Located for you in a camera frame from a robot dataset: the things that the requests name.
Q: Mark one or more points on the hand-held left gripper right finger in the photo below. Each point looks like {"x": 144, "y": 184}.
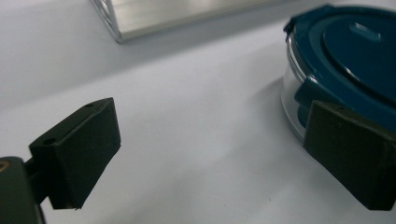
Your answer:
{"x": 351, "y": 155}

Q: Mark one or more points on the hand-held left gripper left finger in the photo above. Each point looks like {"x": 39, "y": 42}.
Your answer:
{"x": 77, "y": 155}

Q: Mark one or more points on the round clear container blue lid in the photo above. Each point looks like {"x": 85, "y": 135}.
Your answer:
{"x": 342, "y": 62}

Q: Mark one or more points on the silver metal platform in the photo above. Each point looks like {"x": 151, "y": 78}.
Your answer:
{"x": 171, "y": 15}

